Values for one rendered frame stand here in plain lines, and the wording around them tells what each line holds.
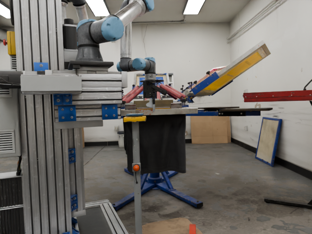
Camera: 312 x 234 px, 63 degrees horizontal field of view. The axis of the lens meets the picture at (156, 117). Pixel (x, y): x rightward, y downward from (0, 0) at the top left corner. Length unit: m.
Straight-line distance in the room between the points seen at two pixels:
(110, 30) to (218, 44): 5.58
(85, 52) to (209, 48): 5.48
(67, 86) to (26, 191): 0.69
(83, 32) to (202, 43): 5.43
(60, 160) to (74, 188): 0.22
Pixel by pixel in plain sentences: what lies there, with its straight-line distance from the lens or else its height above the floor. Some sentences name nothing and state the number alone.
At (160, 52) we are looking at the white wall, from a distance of 6.57.
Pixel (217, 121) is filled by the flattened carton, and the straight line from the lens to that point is 6.61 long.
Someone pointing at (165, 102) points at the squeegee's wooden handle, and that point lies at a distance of 2.31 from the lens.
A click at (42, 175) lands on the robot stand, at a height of 0.63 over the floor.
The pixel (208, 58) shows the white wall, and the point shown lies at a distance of 6.70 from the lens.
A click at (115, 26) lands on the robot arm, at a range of 1.40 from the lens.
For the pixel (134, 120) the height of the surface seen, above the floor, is 0.94.
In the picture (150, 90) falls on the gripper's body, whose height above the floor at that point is 1.11.
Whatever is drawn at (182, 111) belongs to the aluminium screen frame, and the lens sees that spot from 1.73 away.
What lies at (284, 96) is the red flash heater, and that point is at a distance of 2.53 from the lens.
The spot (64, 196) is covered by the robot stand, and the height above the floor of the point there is 0.49.
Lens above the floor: 1.03
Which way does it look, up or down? 3 degrees down
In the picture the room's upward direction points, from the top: 2 degrees counter-clockwise
